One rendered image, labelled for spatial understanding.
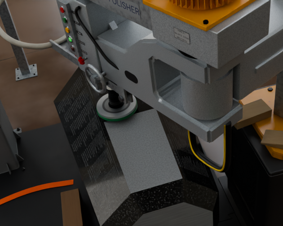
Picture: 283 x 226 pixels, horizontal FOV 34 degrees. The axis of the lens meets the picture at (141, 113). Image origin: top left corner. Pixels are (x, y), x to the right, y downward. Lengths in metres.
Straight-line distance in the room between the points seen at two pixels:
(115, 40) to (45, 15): 3.38
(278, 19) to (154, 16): 0.53
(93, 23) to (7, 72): 2.62
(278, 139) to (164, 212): 0.65
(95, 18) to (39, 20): 3.27
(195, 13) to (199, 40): 0.08
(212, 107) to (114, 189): 0.72
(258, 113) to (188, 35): 1.02
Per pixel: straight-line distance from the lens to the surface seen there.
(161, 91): 1.84
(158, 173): 2.12
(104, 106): 2.42
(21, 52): 4.28
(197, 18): 1.39
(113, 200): 2.16
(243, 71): 1.70
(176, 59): 1.61
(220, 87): 1.63
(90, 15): 1.97
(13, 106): 4.08
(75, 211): 2.95
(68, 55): 2.46
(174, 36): 1.50
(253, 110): 2.39
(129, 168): 2.16
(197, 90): 1.63
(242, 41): 1.47
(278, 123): 2.40
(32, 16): 5.36
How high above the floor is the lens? 2.42
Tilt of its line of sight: 41 degrees down
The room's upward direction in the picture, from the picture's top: 9 degrees counter-clockwise
